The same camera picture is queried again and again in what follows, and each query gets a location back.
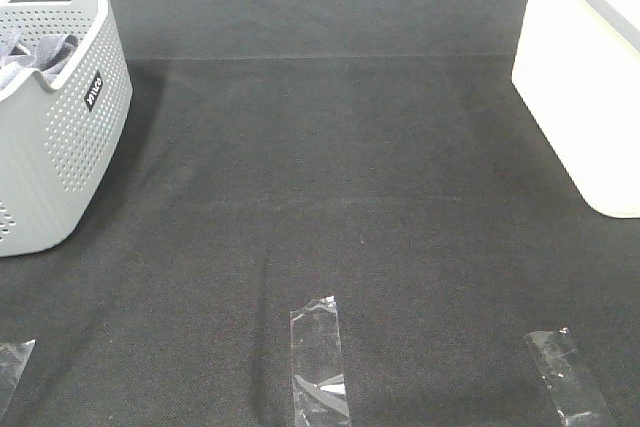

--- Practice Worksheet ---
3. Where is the grey towel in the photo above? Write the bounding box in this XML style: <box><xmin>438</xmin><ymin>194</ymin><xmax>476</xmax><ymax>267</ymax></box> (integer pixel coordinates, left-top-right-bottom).
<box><xmin>1</xmin><ymin>31</ymin><xmax>79</xmax><ymax>91</ymax></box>

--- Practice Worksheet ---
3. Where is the black table cloth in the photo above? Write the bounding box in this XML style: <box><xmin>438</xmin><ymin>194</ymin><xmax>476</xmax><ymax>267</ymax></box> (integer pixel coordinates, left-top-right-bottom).
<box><xmin>1</xmin><ymin>0</ymin><xmax>639</xmax><ymax>426</ymax></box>

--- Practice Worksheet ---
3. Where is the clear tape strip centre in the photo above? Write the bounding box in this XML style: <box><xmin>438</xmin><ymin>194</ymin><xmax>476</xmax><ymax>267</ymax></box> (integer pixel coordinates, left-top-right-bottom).
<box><xmin>290</xmin><ymin>296</ymin><xmax>351</xmax><ymax>426</ymax></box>

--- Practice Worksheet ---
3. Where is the clear tape strip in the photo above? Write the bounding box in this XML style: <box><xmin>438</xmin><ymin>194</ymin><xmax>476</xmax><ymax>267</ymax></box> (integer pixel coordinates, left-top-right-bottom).
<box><xmin>290</xmin><ymin>296</ymin><xmax>351</xmax><ymax>426</ymax></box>
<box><xmin>0</xmin><ymin>339</ymin><xmax>36</xmax><ymax>414</ymax></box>
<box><xmin>524</xmin><ymin>328</ymin><xmax>618</xmax><ymax>427</ymax></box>

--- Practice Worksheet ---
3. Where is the grey perforated laundry basket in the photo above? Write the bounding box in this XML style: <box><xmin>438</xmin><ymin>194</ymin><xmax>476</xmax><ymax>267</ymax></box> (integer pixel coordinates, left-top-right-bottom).
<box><xmin>1</xmin><ymin>0</ymin><xmax>132</xmax><ymax>257</ymax></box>

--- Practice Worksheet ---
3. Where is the cream plastic storage bin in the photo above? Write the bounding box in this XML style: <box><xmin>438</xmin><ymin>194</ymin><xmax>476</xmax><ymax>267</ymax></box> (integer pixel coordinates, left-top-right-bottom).
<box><xmin>511</xmin><ymin>0</ymin><xmax>639</xmax><ymax>218</ymax></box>

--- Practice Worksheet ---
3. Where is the clear tape strip right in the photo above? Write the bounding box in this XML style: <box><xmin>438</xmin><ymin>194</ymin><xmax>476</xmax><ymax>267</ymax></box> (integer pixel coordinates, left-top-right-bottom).
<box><xmin>524</xmin><ymin>328</ymin><xmax>618</xmax><ymax>427</ymax></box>

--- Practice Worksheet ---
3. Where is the clear tape strip left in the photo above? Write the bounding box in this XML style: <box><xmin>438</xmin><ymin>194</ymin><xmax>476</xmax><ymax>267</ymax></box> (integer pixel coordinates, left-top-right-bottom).
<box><xmin>0</xmin><ymin>339</ymin><xmax>36</xmax><ymax>414</ymax></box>

